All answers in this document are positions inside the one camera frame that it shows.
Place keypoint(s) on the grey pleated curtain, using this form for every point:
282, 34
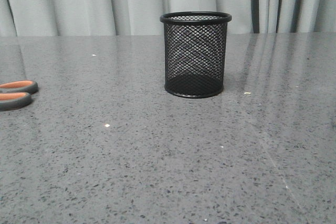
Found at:
141, 17

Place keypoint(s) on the black mesh pen bucket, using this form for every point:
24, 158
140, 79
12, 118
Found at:
195, 47

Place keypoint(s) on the grey orange handled scissors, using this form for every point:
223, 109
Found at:
17, 94

